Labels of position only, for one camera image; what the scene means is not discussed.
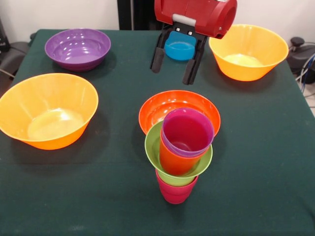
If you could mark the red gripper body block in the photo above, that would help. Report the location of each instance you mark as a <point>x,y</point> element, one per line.
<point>204,14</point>

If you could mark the red plastic bowl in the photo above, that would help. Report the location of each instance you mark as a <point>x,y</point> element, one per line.
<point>152,108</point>

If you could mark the pink plastic cup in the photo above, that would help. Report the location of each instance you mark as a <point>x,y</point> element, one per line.
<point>176,195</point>

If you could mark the green plastic bowl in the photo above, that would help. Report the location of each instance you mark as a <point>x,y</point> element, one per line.
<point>152,152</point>

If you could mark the red plastic cup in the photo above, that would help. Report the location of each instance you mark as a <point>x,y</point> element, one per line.
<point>172,162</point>

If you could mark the purple plastic bowl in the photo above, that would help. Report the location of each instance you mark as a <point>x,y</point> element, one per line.
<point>77,54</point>

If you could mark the blue plastic bowl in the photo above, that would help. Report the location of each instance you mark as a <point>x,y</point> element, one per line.
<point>179,49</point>

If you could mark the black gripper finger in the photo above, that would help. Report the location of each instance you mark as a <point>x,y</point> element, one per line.
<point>193,66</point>
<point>158,57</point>

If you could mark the green plastic cup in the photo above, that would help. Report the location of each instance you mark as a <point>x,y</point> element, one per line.
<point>172,182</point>

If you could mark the dark green table cloth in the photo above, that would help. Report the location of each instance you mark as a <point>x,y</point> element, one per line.
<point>73,196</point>

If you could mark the large orange plastic bowl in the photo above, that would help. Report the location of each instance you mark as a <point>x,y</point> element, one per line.
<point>46,110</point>
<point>248,49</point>

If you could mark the purple plastic cup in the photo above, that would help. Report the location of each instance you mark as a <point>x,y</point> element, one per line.
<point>187,130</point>

